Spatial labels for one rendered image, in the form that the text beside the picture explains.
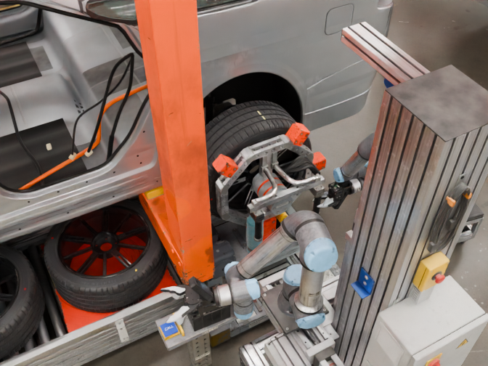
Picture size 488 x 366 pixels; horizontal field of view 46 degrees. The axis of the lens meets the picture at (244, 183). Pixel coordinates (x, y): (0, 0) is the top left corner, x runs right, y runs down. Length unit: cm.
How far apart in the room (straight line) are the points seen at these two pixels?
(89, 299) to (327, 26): 188
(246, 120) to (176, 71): 89
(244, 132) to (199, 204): 47
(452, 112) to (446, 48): 417
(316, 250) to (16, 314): 170
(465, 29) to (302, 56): 330
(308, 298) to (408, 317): 37
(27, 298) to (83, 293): 27
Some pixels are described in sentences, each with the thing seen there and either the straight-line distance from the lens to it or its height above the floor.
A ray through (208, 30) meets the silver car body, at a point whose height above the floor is 161.
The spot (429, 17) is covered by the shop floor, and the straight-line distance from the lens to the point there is 622.
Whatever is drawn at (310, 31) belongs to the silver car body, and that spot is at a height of 145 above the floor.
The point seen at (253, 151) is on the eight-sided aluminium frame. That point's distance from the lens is 278.
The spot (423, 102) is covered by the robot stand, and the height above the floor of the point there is 203.
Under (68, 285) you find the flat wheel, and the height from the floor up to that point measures 50.
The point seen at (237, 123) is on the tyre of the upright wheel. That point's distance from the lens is 282.
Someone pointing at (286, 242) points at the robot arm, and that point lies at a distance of 211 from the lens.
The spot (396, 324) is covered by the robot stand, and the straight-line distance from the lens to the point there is 210.
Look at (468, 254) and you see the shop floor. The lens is 400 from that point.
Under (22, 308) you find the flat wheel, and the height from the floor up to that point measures 50.
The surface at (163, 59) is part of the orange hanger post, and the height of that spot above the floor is 191.
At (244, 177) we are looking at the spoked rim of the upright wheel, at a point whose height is 86.
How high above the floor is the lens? 301
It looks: 47 degrees down
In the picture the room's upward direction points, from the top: straight up
